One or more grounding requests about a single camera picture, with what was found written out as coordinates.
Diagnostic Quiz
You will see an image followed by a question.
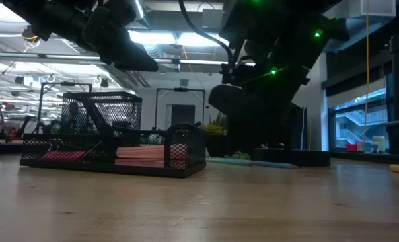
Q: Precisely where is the black mesh desk organizer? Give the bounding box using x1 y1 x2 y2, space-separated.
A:
20 91 207 179

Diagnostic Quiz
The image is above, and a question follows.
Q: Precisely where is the black aluminium table frame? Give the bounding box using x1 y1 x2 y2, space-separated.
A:
332 33 399 166

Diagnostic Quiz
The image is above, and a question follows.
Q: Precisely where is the black binder clip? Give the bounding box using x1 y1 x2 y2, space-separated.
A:
44 139 65 155
83 144 102 164

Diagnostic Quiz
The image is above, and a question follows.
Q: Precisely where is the teal pen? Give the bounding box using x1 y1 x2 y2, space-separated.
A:
205 157 254 167

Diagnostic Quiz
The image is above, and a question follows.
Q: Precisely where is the black marker pen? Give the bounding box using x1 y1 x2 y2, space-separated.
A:
81 97 116 135

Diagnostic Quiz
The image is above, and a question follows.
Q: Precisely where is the person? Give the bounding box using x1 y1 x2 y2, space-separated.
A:
66 100 85 134

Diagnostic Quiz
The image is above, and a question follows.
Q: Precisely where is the potted succulent plant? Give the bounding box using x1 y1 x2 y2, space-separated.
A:
198 112 252 161

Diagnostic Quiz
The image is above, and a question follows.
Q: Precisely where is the pale green cup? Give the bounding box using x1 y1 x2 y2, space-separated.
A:
372 136 387 154

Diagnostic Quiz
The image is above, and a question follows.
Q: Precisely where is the pink eraser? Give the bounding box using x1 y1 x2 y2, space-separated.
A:
39 150 87 162

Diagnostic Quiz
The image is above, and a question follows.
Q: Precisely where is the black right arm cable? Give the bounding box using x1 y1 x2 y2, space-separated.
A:
178 0 237 68

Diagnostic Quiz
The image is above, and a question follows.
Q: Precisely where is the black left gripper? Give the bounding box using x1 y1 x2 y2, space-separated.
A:
83 0 159 73

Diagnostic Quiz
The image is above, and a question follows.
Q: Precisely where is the light blue pen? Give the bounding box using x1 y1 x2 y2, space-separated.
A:
249 160 297 169

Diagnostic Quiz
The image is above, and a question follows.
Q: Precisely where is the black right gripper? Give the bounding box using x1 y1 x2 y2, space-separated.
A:
208 83 274 154

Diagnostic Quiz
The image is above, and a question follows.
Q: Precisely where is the black partition cabinet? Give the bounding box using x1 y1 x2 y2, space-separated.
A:
288 104 308 151

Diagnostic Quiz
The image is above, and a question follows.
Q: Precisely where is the pink sticky note pad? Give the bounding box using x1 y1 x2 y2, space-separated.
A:
115 144 189 169

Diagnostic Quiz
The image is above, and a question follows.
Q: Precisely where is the ceiling device with yellow cable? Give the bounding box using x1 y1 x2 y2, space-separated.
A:
20 26 38 43

